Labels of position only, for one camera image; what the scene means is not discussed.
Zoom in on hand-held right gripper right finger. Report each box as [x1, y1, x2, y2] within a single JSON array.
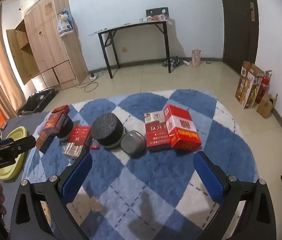
[[193, 151, 278, 240]]

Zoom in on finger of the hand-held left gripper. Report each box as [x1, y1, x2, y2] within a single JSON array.
[[0, 135, 37, 157]]

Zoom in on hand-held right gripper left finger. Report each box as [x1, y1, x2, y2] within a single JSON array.
[[10, 152, 93, 240]]

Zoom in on pale yellow plastic basin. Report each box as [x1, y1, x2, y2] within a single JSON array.
[[0, 126, 28, 182]]

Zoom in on dark brown cigarette box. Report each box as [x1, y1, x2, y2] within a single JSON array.
[[36, 131, 54, 154]]

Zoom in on silver and red cigarette box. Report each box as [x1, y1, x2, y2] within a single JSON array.
[[63, 126, 92, 160]]

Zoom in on dark red cigarette box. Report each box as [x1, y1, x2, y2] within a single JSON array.
[[42, 111, 67, 137]]

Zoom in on small black foam cylinder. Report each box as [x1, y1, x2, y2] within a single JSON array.
[[56, 116, 74, 142]]

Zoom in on large black foam cylinder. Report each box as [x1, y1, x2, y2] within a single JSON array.
[[91, 113, 126, 149]]

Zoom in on red cigarette box yellow stripe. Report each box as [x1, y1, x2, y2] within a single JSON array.
[[163, 104, 202, 148]]

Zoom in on grey metal tin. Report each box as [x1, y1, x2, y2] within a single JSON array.
[[120, 130, 147, 156]]

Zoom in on red cigarette box silver lid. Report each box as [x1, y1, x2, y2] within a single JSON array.
[[144, 111, 171, 153]]

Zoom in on black carry case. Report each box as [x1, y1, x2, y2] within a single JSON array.
[[18, 88, 57, 117]]

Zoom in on blue white checkered rug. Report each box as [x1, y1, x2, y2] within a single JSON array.
[[21, 89, 260, 240]]

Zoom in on small plain cardboard box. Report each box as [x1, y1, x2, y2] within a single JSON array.
[[257, 93, 278, 119]]

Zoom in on printed cardboard box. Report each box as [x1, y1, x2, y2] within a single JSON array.
[[235, 61, 264, 109]]

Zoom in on red fire extinguisher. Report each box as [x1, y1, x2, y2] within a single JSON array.
[[255, 70, 273, 104]]

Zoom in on wooden wardrobe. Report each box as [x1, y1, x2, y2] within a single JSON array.
[[6, 0, 89, 90]]

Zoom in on pink bag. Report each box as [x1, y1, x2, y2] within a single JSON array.
[[192, 50, 202, 67]]

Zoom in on dark cloth on floor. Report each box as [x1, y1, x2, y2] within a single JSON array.
[[162, 56, 184, 68]]

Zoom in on white plastic bag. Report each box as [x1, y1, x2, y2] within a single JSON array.
[[57, 9, 74, 37]]

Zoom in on dark door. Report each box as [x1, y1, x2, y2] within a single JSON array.
[[218, 0, 259, 75]]

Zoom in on black folding table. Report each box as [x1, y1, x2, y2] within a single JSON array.
[[89, 19, 174, 79]]

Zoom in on red white packets on table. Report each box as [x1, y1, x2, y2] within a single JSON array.
[[140, 15, 169, 22]]

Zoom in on black box with round holes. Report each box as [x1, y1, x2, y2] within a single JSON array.
[[146, 6, 169, 20]]

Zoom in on grey floor cable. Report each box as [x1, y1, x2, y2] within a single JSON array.
[[76, 70, 105, 92]]

